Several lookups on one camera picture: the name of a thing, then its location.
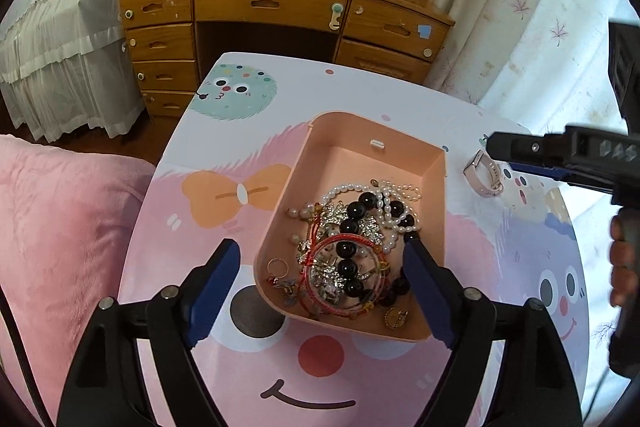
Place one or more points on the wooden desk with drawers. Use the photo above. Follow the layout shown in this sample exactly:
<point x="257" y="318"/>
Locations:
<point x="270" y="2"/>

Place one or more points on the pink plastic tray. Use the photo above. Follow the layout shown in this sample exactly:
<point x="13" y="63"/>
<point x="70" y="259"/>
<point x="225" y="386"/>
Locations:
<point x="330" y="167"/>

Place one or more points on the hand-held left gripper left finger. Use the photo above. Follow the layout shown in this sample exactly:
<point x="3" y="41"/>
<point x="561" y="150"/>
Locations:
<point x="212" y="292"/>

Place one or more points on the silver crystal crescent ornament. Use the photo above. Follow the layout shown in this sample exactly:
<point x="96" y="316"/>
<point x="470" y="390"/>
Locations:
<point x="370" y="227"/>

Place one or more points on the white floral curtain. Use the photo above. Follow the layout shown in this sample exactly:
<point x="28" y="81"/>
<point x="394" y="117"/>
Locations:
<point x="520" y="32"/>

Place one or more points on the cartoon printed table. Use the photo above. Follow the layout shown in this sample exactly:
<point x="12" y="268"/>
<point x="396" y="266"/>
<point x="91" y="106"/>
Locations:
<point x="210" y="167"/>

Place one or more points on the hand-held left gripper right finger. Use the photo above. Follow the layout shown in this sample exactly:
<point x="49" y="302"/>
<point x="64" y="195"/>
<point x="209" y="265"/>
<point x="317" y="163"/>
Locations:
<point x="430" y="292"/>

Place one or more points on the person's right hand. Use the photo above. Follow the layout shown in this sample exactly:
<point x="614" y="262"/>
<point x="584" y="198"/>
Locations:
<point x="625" y="257"/>

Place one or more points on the pink quilted blanket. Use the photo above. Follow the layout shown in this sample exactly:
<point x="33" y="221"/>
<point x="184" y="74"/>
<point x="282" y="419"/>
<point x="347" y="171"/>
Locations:
<point x="65" y="257"/>

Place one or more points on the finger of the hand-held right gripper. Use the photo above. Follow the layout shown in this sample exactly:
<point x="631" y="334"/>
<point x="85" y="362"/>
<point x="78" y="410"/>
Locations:
<point x="525" y="149"/>
<point x="540" y="171"/>

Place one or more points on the pink smart watch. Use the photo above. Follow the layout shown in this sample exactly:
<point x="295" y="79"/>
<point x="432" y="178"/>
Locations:
<point x="482" y="187"/>

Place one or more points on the white lace furniture cover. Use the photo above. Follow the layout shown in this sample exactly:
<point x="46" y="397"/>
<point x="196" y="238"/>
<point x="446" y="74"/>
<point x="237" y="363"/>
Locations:
<point x="60" y="32"/>

